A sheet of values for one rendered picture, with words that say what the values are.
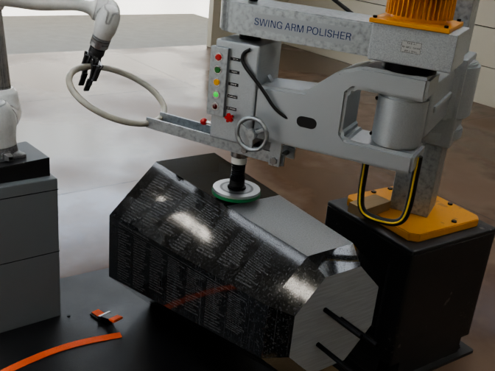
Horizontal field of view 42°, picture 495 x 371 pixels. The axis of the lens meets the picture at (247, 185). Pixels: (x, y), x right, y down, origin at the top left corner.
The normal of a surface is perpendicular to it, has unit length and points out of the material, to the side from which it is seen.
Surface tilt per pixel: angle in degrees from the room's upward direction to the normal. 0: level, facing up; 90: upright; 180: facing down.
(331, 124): 90
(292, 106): 90
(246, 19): 90
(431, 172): 90
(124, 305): 0
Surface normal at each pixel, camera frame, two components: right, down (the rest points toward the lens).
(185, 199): -0.49, -0.53
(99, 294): 0.09, -0.92
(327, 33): -0.44, 0.30
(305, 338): 0.58, 0.36
